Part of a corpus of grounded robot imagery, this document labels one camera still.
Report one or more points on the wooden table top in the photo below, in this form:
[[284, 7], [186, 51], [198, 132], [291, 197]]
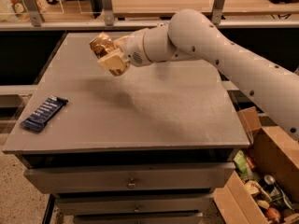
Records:
[[144, 8]]

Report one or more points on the round brass drawer knob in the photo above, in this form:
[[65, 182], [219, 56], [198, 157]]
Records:
[[131, 184]]

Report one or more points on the red apple in box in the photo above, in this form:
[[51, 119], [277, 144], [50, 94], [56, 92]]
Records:
[[273, 214]]

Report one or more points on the lower brass drawer knob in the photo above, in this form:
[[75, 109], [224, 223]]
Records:
[[137, 209]]

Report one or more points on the dark blue snack bar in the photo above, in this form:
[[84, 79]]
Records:
[[39, 119]]

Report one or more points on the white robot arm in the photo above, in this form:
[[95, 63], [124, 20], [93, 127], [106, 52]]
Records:
[[190, 35]]

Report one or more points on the orange white carton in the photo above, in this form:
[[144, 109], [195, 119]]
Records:
[[13, 10]]

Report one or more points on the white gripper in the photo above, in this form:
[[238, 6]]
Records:
[[133, 49]]

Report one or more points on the open cardboard box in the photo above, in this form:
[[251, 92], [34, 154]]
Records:
[[275, 153]]

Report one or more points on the orange gold soda can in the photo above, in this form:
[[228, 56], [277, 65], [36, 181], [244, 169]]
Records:
[[102, 45]]

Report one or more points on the grey drawer cabinet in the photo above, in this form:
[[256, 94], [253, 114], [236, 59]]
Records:
[[170, 126]]

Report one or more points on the grey metal railing bracket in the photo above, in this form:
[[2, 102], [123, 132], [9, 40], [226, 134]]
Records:
[[216, 12], [34, 12], [108, 12]]

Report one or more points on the green snack packet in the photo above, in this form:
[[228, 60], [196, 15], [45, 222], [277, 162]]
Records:
[[242, 166]]

